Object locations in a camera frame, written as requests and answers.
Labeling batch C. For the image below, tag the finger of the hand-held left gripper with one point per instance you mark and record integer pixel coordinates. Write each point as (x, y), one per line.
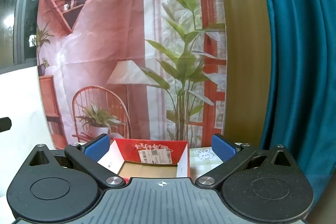
(5, 124)

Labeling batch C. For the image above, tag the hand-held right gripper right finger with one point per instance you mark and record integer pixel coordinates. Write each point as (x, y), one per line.
(223, 148)

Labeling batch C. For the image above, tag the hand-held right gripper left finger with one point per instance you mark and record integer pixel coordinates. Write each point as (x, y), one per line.
(96, 147)

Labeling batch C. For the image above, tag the red strawberry print cardboard box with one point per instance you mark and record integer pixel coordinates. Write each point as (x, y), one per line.
(128, 148)

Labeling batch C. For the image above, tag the teal curtain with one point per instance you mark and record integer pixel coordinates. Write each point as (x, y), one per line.
(302, 56)

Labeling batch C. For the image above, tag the window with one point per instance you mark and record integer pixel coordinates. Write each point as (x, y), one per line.
(15, 3)

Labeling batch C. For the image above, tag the printed room scene wall tapestry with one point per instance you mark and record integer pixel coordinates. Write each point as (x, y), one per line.
(105, 43)

